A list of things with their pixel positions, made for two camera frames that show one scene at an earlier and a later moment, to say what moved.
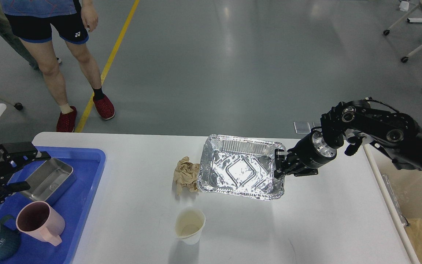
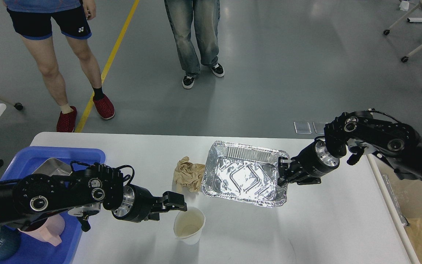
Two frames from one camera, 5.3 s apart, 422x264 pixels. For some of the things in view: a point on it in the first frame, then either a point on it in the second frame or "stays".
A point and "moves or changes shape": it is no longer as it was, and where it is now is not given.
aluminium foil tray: x=239 y=165 moves or changes shape
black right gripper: x=307 y=155 -> x=313 y=161
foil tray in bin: x=404 y=220 stays
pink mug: x=37 y=220 stays
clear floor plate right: x=316 y=124 stays
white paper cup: x=189 y=222 stays
